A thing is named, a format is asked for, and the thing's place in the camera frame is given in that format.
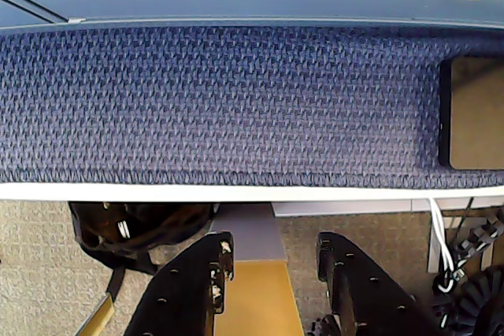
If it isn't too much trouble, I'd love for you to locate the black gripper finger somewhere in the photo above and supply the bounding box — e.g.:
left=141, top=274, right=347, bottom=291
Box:
left=124, top=231, right=237, bottom=336
left=317, top=231, right=446, bottom=336

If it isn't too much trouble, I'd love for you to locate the black backpack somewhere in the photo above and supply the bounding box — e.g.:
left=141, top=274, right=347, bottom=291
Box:
left=69, top=201, right=220, bottom=308

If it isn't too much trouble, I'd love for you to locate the gray and tan table leg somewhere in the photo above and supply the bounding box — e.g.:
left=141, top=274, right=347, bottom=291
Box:
left=210, top=201, right=306, bottom=336

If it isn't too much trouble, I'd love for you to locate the blue woven mat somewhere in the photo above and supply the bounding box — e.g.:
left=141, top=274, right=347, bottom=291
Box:
left=0, top=24, right=504, bottom=190

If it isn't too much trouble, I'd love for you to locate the black smartphone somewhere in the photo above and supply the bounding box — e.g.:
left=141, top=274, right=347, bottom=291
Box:
left=438, top=56, right=504, bottom=171

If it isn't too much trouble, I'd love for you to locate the white cable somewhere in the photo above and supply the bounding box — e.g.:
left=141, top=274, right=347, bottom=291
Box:
left=427, top=197, right=457, bottom=294

